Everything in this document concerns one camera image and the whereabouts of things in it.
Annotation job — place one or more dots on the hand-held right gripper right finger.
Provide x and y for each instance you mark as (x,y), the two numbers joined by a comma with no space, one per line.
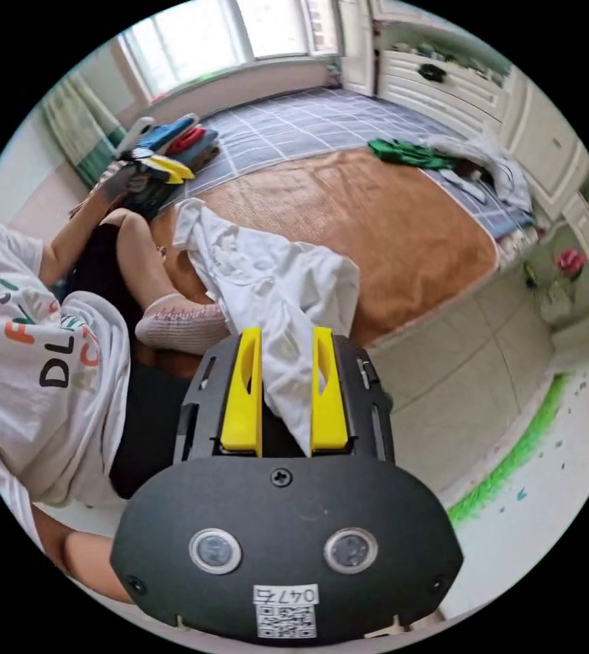
(328,419)

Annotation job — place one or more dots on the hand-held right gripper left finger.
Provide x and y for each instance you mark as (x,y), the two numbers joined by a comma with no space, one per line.
(242,409)

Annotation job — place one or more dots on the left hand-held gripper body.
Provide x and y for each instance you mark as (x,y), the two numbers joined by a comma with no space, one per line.
(148,196)

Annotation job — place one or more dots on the white t-shirt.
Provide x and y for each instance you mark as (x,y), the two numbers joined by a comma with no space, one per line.
(268,276)

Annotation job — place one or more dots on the person's right forearm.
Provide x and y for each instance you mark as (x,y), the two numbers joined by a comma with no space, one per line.
(87,567)

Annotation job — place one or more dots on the person's left forearm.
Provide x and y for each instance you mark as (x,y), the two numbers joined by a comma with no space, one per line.
(72,240)

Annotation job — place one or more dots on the person's left hand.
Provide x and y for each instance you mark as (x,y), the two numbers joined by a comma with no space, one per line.
(116,181)

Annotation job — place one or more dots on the pile of folded clothes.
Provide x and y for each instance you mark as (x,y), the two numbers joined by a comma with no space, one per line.
(192,140)

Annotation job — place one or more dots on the window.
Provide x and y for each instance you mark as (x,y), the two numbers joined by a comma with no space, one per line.
(197,46)

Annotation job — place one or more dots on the rug with green fringe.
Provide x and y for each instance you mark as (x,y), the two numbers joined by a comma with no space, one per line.
(508,460)

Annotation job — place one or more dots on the person's body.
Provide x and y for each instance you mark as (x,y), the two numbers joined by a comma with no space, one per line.
(44,409)

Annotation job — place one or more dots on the bed with mat and checked sheet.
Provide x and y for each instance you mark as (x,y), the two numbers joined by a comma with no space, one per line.
(376,219)

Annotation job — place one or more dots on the heap of green and white clothes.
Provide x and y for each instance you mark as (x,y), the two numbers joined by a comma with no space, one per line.
(457,158)

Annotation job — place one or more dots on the white cupboard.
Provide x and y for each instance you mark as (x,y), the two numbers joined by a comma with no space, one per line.
(478,87)

